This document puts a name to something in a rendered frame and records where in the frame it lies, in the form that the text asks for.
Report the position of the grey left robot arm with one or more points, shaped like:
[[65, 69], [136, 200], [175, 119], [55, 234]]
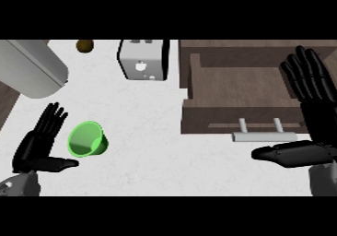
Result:
[[19, 185]]

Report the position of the brown wooden cabinet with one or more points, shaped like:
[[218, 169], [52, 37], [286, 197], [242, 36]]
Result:
[[262, 50]]

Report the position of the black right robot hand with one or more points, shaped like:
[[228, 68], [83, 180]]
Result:
[[318, 123]]

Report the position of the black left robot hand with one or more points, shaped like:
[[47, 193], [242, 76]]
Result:
[[35, 147]]

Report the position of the brown round fruit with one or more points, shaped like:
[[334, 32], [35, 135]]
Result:
[[84, 45]]

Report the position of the white toaster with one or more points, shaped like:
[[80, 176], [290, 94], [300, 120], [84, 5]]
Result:
[[143, 60]]

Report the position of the large pale grey appliance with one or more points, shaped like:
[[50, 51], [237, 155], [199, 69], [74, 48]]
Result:
[[28, 67]]

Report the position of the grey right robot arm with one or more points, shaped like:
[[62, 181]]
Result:
[[326, 179]]

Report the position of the green cup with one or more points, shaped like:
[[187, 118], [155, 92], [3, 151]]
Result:
[[87, 139]]

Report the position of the brown wooden drawer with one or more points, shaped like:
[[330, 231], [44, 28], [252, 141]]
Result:
[[243, 95]]

